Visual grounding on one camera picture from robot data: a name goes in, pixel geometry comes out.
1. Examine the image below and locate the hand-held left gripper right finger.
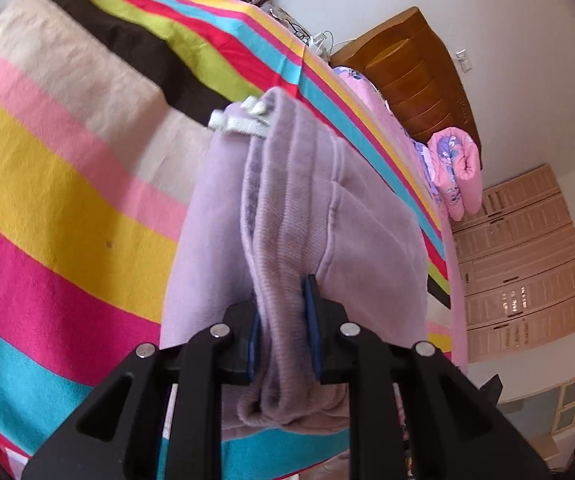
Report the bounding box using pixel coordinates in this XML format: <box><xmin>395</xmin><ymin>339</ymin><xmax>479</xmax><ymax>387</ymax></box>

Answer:
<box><xmin>301</xmin><ymin>274</ymin><xmax>554</xmax><ymax>480</ymax></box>

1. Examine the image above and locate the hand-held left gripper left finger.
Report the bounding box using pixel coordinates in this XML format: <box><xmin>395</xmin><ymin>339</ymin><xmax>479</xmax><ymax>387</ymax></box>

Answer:
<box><xmin>22</xmin><ymin>302</ymin><xmax>263</xmax><ymax>480</ymax></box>

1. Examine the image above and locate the lilac sweater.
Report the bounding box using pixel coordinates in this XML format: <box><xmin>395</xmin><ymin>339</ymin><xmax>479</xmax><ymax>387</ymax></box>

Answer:
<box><xmin>160</xmin><ymin>87</ymin><xmax>431</xmax><ymax>443</ymax></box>

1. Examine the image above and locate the pink bed sheet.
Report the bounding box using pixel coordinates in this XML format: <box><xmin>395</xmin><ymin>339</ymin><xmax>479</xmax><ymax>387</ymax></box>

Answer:
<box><xmin>335</xmin><ymin>65</ymin><xmax>471</xmax><ymax>367</ymax></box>

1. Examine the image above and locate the folded pink flowered quilt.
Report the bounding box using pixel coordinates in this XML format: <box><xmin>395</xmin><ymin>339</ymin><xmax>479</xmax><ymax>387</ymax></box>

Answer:
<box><xmin>426</xmin><ymin>128</ymin><xmax>483</xmax><ymax>221</ymax></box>

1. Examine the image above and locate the light wooden wardrobe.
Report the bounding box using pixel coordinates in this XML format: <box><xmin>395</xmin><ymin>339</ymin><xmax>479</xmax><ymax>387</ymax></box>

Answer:
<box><xmin>450</xmin><ymin>164</ymin><xmax>575</xmax><ymax>365</ymax></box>

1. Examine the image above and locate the striped colourful blanket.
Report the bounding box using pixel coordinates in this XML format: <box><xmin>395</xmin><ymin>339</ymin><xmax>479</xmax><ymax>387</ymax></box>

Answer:
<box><xmin>0</xmin><ymin>0</ymin><xmax>455</xmax><ymax>480</ymax></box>

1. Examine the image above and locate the window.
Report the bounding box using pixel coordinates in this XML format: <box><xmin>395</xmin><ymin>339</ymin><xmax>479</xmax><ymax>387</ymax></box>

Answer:
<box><xmin>549</xmin><ymin>372</ymin><xmax>575</xmax><ymax>436</ymax></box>

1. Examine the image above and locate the wooden bed headboard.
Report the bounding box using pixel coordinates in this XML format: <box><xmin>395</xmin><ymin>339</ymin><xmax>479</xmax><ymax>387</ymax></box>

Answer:
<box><xmin>330</xmin><ymin>6</ymin><xmax>483</xmax><ymax>172</ymax></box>

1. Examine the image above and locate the cluttered nightstand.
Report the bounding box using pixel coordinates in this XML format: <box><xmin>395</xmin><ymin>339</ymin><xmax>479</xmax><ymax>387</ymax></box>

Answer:
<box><xmin>262</xmin><ymin>2</ymin><xmax>336</xmax><ymax>59</ymax></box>

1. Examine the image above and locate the white charger with cable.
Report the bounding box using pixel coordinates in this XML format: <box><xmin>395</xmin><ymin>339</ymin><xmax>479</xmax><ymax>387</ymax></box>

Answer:
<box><xmin>307</xmin><ymin>31</ymin><xmax>335</xmax><ymax>53</ymax></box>

